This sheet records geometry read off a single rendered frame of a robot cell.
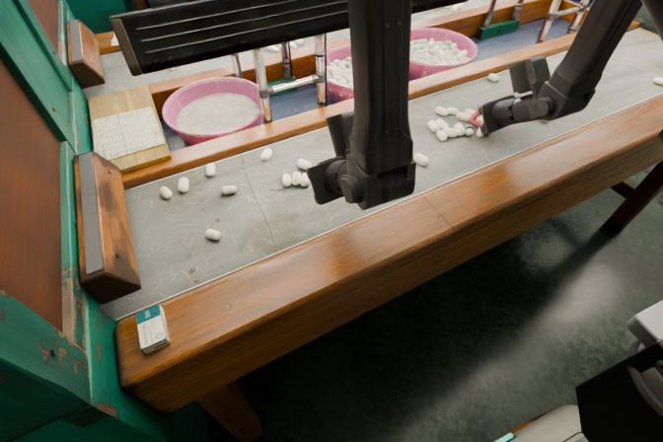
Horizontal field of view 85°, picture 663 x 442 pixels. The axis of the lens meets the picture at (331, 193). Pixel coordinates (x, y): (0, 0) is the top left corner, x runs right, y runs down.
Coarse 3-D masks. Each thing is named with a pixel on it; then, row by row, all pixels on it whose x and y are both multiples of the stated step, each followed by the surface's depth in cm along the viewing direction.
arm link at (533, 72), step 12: (528, 60) 71; (540, 60) 71; (516, 72) 74; (528, 72) 72; (540, 72) 71; (516, 84) 75; (528, 84) 73; (540, 84) 71; (540, 108) 69; (552, 108) 67
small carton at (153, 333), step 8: (144, 312) 55; (152, 312) 55; (160, 312) 55; (136, 320) 54; (144, 320) 54; (152, 320) 54; (160, 320) 54; (144, 328) 53; (152, 328) 53; (160, 328) 53; (144, 336) 52; (152, 336) 52; (160, 336) 52; (168, 336) 53; (144, 344) 51; (152, 344) 52; (160, 344) 52; (144, 352) 52
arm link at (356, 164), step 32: (352, 0) 33; (384, 0) 31; (352, 32) 36; (384, 32) 33; (352, 64) 38; (384, 64) 34; (384, 96) 36; (352, 128) 43; (384, 128) 39; (352, 160) 45; (384, 160) 41; (384, 192) 44
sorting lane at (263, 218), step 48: (624, 48) 122; (432, 96) 103; (480, 96) 103; (624, 96) 103; (288, 144) 88; (432, 144) 88; (480, 144) 88; (528, 144) 88; (144, 192) 77; (192, 192) 77; (240, 192) 77; (288, 192) 77; (144, 240) 69; (192, 240) 69; (240, 240) 69; (288, 240) 69; (144, 288) 62; (192, 288) 62
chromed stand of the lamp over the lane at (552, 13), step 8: (560, 0) 111; (584, 0) 118; (552, 8) 113; (576, 8) 119; (584, 8) 120; (552, 16) 115; (576, 16) 122; (544, 24) 118; (576, 24) 123; (544, 32) 119; (568, 32) 126; (536, 40) 122; (544, 40) 121
